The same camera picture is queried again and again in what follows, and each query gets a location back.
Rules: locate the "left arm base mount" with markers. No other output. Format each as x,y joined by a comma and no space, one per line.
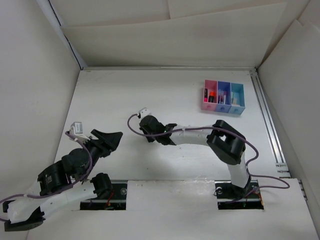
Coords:
116,201

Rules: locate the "green eraser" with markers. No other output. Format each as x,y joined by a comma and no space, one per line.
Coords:
234,97

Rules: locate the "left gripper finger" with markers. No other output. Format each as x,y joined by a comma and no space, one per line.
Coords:
100,137
112,140

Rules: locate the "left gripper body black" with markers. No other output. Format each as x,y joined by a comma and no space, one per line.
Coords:
97,150

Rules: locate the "white marker pink cap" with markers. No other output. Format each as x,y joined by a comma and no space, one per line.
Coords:
224,97

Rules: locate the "light blue container box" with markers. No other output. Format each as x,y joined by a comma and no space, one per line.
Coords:
239,107

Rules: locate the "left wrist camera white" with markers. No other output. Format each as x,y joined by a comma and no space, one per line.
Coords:
76,132

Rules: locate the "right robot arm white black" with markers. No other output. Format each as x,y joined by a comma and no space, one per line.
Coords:
228,148

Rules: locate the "pink container box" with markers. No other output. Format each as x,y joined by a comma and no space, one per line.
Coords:
210,85

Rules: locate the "dark blue container box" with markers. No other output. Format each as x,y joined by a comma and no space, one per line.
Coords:
226,87

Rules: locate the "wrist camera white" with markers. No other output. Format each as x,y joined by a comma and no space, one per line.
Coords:
143,113
76,132

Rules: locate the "orange highlighter black body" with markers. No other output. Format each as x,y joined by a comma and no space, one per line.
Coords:
211,97

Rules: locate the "pink highlighter black body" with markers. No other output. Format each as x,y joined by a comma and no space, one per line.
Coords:
205,95

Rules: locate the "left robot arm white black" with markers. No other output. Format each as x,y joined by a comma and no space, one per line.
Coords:
66,182

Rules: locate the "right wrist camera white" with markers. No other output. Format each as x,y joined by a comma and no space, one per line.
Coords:
143,113

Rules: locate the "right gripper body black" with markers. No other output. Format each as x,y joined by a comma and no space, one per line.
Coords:
153,138

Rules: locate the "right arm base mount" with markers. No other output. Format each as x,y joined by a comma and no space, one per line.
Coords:
230,197

